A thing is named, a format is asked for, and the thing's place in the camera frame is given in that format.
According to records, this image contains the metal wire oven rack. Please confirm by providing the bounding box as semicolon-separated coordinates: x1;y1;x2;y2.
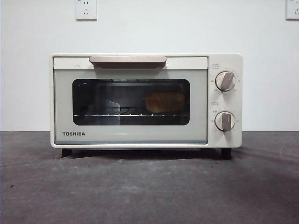
73;106;189;118

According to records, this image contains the white Toshiba toaster oven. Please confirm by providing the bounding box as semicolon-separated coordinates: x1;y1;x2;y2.
48;53;243;161

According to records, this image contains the glass oven door with handle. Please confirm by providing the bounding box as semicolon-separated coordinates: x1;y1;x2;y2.
53;55;209;145

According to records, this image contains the golden brown bread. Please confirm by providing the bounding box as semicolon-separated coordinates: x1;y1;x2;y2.
145;91;186;114

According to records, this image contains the white wall socket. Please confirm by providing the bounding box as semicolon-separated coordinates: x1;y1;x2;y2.
285;0;299;21
74;0;98;21

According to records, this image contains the beige oven knob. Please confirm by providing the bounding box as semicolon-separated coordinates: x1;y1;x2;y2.
214;71;236;92
214;111;235;132

